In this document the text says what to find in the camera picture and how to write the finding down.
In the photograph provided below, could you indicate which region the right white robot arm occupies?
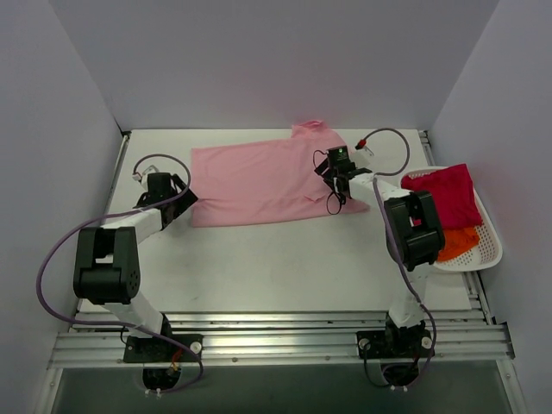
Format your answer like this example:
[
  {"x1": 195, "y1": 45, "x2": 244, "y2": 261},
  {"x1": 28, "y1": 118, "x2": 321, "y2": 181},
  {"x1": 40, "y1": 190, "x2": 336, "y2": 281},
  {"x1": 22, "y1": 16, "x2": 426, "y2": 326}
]
[{"x1": 315, "y1": 146, "x2": 445, "y2": 356}]

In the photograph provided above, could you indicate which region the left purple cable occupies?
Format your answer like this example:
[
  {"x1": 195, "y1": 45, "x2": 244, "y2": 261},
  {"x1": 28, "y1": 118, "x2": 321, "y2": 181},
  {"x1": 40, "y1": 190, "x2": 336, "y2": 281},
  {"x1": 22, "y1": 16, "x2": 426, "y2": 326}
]
[{"x1": 35, "y1": 154, "x2": 204, "y2": 394}]

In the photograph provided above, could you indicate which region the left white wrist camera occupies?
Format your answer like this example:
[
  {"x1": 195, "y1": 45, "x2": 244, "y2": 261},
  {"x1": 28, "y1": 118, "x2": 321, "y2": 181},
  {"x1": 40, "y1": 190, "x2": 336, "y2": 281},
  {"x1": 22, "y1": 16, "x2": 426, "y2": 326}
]
[{"x1": 132, "y1": 165, "x2": 160, "y2": 185}]

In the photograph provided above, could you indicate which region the purple cable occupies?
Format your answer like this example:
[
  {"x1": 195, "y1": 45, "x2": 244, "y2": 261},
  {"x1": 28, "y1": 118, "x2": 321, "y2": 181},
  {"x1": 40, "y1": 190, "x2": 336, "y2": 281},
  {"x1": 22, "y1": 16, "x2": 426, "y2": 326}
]
[
  {"x1": 35, "y1": 154, "x2": 204, "y2": 394},
  {"x1": 360, "y1": 127, "x2": 437, "y2": 389}
]

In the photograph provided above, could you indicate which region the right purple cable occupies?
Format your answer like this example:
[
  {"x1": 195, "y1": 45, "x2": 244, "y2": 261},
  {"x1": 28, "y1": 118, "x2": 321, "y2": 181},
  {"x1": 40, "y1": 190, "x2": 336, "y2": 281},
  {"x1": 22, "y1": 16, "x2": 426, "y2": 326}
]
[{"x1": 360, "y1": 127, "x2": 437, "y2": 389}]

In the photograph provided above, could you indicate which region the magenta t shirt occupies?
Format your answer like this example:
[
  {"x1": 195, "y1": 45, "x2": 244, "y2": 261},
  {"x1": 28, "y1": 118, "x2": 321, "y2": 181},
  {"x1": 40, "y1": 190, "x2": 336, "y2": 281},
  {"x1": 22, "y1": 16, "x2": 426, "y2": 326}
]
[{"x1": 401, "y1": 164, "x2": 482, "y2": 229}]

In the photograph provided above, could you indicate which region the black looped cable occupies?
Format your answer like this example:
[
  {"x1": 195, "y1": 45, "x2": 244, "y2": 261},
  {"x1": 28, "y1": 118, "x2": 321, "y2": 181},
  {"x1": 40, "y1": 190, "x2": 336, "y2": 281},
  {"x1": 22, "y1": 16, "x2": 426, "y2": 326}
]
[{"x1": 312, "y1": 148, "x2": 348, "y2": 216}]

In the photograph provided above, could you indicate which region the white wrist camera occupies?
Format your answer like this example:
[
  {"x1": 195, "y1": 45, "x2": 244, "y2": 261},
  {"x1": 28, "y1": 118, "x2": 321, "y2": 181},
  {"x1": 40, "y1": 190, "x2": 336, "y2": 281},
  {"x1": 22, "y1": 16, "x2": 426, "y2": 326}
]
[
  {"x1": 132, "y1": 165, "x2": 160, "y2": 185},
  {"x1": 354, "y1": 138, "x2": 374, "y2": 157}
]

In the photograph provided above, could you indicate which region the white plastic basket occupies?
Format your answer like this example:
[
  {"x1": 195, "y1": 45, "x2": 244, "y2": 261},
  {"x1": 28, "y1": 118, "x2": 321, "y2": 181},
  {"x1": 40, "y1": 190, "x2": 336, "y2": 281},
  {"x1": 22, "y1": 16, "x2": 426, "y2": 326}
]
[{"x1": 399, "y1": 166, "x2": 503, "y2": 272}]

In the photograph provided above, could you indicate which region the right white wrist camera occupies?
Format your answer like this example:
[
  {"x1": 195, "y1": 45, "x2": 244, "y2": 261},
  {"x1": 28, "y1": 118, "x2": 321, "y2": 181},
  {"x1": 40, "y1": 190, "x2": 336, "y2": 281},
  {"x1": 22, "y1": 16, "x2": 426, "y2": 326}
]
[{"x1": 354, "y1": 138, "x2": 374, "y2": 157}]

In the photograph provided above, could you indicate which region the aluminium mounting rail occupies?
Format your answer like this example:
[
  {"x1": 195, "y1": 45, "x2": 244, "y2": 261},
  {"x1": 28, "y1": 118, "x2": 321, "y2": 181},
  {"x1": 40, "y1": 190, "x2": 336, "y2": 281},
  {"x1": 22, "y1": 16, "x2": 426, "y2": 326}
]
[{"x1": 49, "y1": 308, "x2": 514, "y2": 368}]

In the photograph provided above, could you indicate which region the pink t shirt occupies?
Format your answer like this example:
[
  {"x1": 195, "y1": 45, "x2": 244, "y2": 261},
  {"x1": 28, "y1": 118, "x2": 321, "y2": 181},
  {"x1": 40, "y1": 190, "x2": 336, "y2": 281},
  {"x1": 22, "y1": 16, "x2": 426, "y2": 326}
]
[{"x1": 191, "y1": 121, "x2": 368, "y2": 228}]

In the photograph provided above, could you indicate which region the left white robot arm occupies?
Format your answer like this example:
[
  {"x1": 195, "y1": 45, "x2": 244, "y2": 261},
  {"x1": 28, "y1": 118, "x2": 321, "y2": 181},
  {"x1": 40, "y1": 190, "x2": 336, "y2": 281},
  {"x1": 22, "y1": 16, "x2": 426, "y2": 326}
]
[{"x1": 72, "y1": 170, "x2": 198, "y2": 361}]

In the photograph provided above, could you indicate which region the orange t shirt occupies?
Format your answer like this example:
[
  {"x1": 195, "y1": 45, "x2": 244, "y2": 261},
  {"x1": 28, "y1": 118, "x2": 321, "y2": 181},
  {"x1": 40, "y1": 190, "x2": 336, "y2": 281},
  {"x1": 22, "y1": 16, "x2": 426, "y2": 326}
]
[{"x1": 437, "y1": 228, "x2": 480, "y2": 262}]

